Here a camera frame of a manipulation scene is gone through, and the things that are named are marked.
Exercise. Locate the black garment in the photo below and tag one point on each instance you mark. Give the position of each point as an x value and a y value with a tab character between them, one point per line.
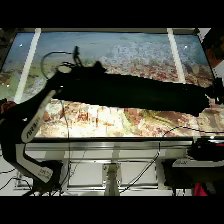
133	93

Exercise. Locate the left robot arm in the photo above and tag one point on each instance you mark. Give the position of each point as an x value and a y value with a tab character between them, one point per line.
33	124

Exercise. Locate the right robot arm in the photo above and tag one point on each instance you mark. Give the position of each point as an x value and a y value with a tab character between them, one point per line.
206	149

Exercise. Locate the person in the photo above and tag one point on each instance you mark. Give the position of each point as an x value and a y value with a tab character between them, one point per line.
215	41

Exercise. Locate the silver frame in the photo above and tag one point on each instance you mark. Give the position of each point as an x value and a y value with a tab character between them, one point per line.
133	146

